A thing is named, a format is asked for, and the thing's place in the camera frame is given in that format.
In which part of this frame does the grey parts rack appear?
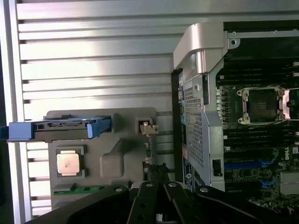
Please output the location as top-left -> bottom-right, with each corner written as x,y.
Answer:
45,106 -> 174,210

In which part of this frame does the green RAM stick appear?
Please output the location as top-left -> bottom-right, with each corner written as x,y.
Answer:
53,185 -> 111,196

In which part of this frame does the open grey PC case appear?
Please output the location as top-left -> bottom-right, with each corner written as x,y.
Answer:
171,22 -> 299,224

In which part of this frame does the silver CPU chip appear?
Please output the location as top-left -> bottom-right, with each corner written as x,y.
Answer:
57,153 -> 82,175

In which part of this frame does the green Dell motherboard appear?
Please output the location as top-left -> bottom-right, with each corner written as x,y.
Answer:
216,59 -> 299,224

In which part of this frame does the hard disk blue caddy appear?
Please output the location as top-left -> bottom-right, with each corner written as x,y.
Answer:
0,115 -> 111,143

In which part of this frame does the silver chipset heatsink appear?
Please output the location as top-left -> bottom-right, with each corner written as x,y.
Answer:
279,171 -> 299,195

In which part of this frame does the metal CPU socket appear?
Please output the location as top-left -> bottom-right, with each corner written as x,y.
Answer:
236,86 -> 287,126

